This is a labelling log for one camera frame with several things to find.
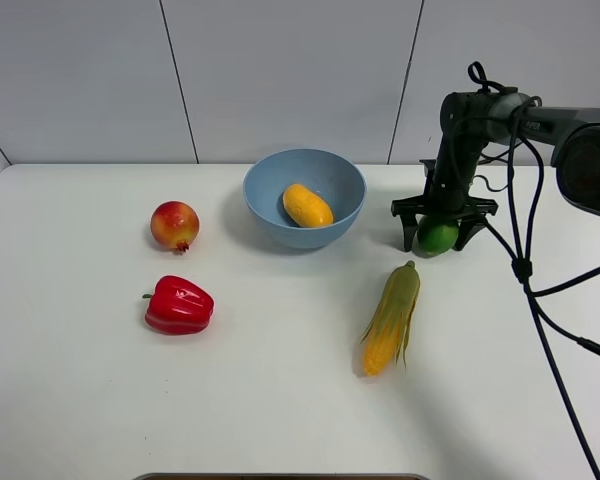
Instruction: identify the red bell pepper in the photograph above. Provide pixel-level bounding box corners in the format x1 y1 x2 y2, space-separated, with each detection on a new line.
142 275 214 335

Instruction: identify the red yellow pomegranate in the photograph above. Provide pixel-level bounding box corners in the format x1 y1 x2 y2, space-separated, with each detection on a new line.
150 201 200 253

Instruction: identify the yellow orange mango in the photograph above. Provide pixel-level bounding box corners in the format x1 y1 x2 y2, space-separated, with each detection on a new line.
282 184 334 228

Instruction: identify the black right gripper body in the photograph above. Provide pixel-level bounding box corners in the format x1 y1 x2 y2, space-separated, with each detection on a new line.
391 133 498 218

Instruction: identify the corn cob with husk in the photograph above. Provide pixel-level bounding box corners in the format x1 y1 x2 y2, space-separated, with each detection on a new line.
361 260 421 377

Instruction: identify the green lime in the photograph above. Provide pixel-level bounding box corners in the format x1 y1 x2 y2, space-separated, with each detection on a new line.
416 216 459 256

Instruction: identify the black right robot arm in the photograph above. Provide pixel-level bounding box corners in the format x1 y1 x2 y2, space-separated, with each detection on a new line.
391 89 600 251

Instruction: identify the blue plastic bowl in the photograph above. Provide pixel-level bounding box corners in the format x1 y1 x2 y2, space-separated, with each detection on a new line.
243 149 366 250

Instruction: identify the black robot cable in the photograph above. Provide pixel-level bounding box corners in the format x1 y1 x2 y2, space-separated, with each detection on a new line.
467 61 600 480

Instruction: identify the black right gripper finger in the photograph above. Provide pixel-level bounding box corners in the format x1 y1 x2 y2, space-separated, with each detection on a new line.
400 214 419 252
453 214 488 251

